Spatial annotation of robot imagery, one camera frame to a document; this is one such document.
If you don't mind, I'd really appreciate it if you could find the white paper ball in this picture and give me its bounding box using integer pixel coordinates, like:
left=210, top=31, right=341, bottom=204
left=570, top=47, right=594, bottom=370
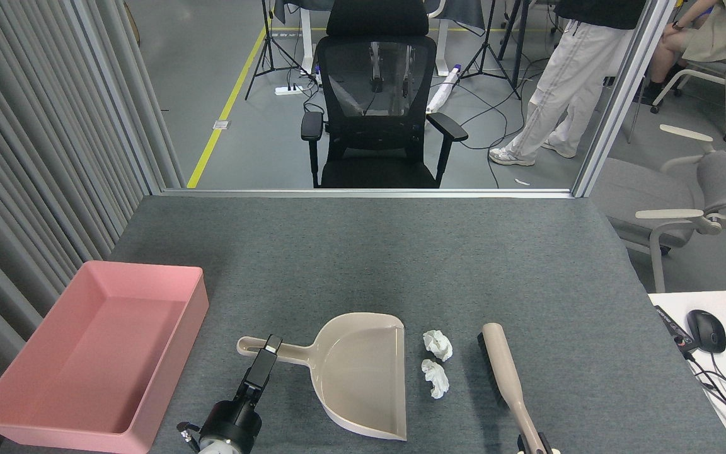
left=420, top=359, right=450, bottom=399
left=423, top=330, right=453, bottom=362

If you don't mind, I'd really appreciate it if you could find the seated person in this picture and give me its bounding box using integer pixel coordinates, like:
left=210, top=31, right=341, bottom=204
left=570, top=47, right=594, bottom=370
left=643, top=0, right=726, bottom=102

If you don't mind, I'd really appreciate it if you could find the small black device box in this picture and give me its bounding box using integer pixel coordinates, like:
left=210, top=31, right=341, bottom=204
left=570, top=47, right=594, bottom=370
left=653, top=305, right=701, bottom=354

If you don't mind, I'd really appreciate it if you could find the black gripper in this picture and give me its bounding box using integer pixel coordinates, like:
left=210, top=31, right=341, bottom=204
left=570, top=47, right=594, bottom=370
left=199, top=335, right=283, bottom=450

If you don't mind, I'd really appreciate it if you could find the beige plastic dustpan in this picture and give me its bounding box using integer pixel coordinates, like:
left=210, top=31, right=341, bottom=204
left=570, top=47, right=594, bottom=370
left=237, top=312, right=408, bottom=441

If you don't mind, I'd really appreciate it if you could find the grey padded armchair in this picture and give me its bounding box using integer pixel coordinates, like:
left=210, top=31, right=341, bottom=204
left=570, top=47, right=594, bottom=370
left=590, top=110, right=726, bottom=294

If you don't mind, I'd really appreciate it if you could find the black computer mouse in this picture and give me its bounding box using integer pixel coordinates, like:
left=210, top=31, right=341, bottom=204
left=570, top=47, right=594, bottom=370
left=686, top=309, right=726, bottom=354

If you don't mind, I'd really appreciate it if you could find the white standing desk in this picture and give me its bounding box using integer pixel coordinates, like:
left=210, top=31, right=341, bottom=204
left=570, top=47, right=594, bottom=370
left=275, top=0, right=487, bottom=78

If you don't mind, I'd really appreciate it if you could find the person in pale trousers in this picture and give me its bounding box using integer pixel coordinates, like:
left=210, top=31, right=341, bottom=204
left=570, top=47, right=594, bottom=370
left=489, top=0, right=648, bottom=167

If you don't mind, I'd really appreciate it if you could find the black mesh office chair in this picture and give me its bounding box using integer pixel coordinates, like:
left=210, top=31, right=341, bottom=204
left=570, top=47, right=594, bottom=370
left=301, top=0, right=468, bottom=189

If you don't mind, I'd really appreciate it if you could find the silver table edge rail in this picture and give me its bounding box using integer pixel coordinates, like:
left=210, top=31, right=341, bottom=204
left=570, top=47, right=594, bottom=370
left=161, top=188, right=575, bottom=199

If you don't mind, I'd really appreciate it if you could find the beige hand brush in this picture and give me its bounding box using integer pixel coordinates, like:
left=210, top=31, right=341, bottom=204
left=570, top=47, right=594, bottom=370
left=478, top=323, right=543, bottom=454

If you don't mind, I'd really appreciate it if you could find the black tripod stand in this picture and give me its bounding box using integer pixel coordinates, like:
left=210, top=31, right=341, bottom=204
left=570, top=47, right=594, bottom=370
left=461, top=0, right=522, bottom=100
left=245, top=0, right=304, bottom=100

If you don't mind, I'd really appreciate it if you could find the pink plastic bin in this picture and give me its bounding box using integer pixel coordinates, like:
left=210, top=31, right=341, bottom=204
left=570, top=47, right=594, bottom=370
left=0, top=260, right=209, bottom=453

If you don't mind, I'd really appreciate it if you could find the black desk cable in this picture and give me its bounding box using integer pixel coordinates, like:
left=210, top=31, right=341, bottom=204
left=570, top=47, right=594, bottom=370
left=684, top=350, right=726, bottom=418

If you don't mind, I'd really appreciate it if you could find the black floor cable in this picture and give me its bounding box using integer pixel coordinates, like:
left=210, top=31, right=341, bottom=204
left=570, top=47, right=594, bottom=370
left=451, top=38, right=567, bottom=189

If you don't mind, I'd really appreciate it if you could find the silver aluminium post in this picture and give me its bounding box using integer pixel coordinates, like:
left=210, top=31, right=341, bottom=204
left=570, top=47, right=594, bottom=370
left=571, top=0, right=679, bottom=198

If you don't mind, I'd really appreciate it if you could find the grey pleated curtain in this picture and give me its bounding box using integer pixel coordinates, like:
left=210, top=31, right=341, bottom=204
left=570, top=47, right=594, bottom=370
left=0, top=0, right=184, bottom=454

